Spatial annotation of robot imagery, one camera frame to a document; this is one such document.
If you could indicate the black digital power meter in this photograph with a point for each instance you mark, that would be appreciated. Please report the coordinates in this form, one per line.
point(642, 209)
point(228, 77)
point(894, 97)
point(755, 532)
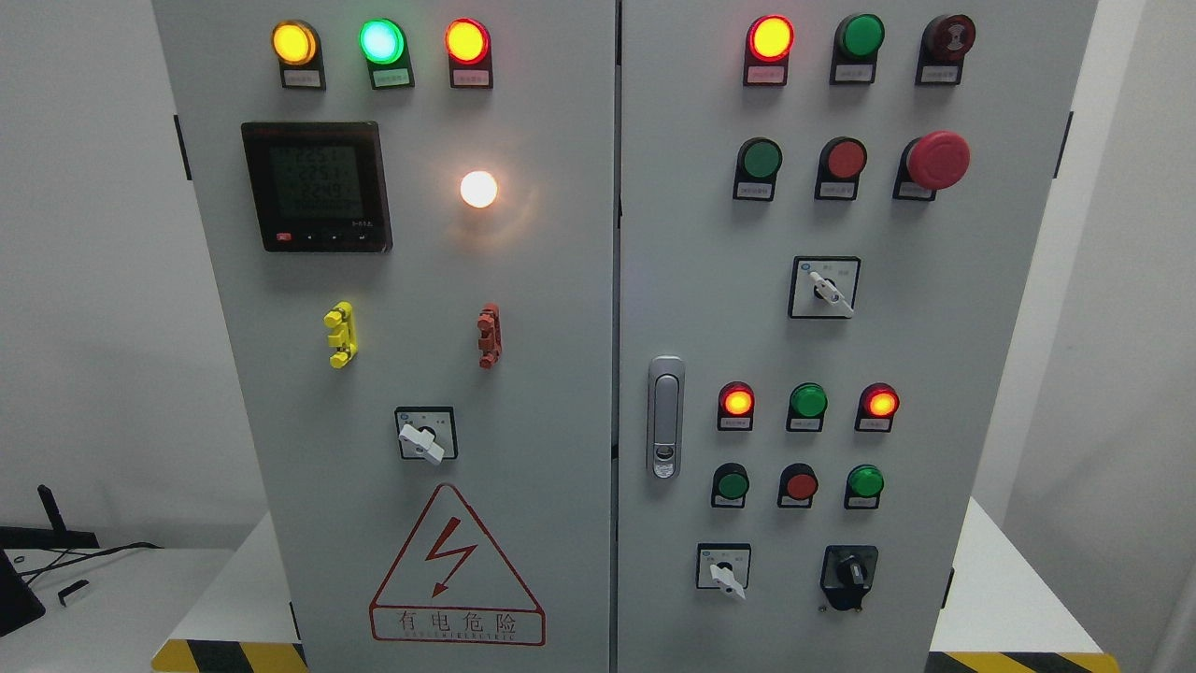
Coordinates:
point(318, 186)

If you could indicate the red push button lower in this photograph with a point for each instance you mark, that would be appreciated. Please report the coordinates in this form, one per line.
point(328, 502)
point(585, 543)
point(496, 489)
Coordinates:
point(797, 486)

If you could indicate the red lit indicator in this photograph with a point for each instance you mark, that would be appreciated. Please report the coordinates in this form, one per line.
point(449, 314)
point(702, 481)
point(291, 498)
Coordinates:
point(767, 51)
point(735, 408)

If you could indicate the white selector switch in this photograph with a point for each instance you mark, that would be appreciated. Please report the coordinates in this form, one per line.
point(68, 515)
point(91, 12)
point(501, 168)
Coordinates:
point(823, 287)
point(723, 567)

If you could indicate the grey cabinet door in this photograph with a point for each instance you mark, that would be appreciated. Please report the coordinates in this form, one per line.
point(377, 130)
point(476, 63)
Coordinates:
point(707, 278)
point(534, 431)

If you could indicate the green indicator top right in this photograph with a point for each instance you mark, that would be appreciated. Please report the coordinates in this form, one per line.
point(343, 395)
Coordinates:
point(856, 45)

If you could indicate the silver door lock handle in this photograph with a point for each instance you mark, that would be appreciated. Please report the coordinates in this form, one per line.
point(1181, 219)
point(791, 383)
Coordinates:
point(665, 396)

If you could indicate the red emergency stop button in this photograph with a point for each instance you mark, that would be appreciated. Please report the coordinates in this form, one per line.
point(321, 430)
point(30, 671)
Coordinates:
point(929, 163)

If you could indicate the small black white clip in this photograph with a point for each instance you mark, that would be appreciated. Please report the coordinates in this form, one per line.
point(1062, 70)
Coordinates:
point(71, 590)

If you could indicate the green indicator light top left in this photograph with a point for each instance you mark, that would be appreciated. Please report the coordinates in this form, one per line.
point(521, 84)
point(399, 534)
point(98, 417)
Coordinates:
point(386, 54)

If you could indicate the grey left cabinet door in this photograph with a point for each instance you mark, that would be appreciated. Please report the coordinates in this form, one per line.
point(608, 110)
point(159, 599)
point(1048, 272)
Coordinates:
point(534, 431)

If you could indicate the white glowing indicator light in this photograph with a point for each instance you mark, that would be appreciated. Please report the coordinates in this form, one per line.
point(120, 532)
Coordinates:
point(479, 189)

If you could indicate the green push button upper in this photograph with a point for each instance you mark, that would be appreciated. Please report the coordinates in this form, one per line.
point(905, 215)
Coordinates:
point(757, 165)

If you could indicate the black rotary knob switch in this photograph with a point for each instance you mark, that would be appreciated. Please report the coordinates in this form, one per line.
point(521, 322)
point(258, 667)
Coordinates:
point(847, 574)

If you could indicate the white selector switch lower right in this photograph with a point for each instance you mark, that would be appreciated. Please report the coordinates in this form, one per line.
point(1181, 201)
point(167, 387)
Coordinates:
point(723, 567)

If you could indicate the yellow terminal connector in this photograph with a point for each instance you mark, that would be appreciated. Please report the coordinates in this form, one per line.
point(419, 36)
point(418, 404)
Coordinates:
point(341, 337)

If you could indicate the red lit indicator top right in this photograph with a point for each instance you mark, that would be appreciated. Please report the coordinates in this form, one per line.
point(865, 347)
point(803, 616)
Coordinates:
point(767, 51)

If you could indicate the red push button upper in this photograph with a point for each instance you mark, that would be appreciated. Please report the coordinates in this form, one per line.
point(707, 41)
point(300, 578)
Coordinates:
point(841, 163)

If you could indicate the green indicator middle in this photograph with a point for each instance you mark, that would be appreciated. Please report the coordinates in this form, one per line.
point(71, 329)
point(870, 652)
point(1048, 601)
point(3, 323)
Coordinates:
point(807, 408)

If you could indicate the red lit indicator middle left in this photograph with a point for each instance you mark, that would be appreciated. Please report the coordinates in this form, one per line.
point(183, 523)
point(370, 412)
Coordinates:
point(735, 408)

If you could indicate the red electrical warning sticker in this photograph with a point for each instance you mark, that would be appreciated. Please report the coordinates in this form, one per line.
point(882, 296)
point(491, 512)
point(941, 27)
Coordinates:
point(452, 583)

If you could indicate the black device with antenna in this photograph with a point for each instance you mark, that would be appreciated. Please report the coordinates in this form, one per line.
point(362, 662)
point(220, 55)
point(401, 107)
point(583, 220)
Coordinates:
point(58, 534)

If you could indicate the yellow indicator light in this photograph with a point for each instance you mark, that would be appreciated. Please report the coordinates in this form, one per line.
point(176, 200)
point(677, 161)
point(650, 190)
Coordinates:
point(300, 59)

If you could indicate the white selector switch left door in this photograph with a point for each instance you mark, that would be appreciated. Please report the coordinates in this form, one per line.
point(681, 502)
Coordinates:
point(426, 433)

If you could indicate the white selector switch upper right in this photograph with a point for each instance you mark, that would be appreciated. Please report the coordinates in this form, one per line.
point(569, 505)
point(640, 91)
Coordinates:
point(823, 287)

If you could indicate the red push button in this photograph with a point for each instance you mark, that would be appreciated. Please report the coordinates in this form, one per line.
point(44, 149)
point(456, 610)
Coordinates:
point(841, 163)
point(797, 486)

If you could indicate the dark red buzzer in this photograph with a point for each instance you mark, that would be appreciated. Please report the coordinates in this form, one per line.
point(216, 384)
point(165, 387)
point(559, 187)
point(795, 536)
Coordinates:
point(945, 42)

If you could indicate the red terminal connector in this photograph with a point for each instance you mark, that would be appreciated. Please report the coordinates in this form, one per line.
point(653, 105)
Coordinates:
point(490, 338)

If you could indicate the grey right cabinet door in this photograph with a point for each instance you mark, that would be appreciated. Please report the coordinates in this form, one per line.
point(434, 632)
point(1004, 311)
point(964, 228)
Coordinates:
point(707, 278)

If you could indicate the red indicator middle right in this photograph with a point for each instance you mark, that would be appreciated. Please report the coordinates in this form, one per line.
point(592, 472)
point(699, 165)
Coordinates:
point(877, 407)

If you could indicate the red indicator light top left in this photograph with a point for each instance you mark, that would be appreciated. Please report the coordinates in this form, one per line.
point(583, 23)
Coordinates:
point(468, 46)

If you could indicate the black monitor corner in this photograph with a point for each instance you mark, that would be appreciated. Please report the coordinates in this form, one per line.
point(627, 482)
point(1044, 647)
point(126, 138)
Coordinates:
point(18, 604)

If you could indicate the green push button lower right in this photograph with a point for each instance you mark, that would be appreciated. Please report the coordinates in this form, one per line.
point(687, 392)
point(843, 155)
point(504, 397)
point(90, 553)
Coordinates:
point(864, 486)

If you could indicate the green push button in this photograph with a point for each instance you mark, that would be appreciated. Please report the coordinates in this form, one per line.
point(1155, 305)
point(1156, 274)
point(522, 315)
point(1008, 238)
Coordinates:
point(864, 486)
point(757, 165)
point(730, 484)

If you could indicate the green push button lower left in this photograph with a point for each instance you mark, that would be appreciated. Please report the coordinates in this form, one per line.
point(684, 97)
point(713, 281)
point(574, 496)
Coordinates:
point(730, 484)

